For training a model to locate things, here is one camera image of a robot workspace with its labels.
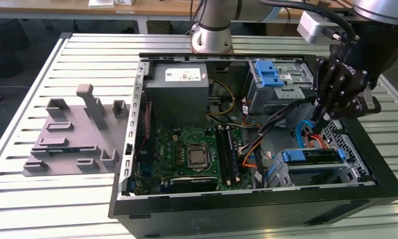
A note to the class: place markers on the metal disk bay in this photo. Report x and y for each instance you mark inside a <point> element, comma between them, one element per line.
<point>278,174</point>

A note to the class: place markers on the black PC case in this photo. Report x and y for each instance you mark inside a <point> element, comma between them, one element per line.
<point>251,206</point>

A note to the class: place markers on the grey parts rack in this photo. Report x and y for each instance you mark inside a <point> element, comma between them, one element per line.
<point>78,139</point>

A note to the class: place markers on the blue plastic drive latch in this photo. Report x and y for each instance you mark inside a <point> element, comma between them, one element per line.
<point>267,74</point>

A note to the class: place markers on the white box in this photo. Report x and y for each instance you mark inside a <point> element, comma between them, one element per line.
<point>123,2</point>
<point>101,3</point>

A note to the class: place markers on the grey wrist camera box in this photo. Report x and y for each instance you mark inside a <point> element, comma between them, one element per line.
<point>313,25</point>

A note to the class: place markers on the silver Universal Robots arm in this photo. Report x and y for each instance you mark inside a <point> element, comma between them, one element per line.
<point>211,32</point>

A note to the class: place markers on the hard disk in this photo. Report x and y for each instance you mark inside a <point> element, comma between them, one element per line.
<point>293,155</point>

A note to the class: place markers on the black graphics card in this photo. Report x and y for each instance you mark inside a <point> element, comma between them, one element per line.
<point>191,183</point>

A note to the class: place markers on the green motherboard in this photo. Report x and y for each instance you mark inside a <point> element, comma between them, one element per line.
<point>166,135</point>

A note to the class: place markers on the dark bin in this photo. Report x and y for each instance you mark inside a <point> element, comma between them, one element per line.
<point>6,49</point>

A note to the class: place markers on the CPU socket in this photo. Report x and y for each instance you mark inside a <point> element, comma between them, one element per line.
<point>198,169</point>

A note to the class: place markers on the silver CPU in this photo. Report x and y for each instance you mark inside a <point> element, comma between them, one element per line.
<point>197,158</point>

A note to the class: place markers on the metal optical drive cage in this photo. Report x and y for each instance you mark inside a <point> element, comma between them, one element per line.
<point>285,94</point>

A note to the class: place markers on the black RAM stick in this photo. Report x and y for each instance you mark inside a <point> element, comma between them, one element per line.
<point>233,154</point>

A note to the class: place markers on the black RAM slot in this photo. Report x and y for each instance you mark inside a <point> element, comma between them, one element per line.
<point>222,154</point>

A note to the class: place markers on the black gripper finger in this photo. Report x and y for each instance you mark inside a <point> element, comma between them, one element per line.
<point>331,84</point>
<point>351,108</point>

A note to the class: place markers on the wooden desk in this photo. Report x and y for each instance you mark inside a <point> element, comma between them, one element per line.
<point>69,10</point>

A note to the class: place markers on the grey power supply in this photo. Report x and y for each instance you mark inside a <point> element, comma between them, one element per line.
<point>175,104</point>

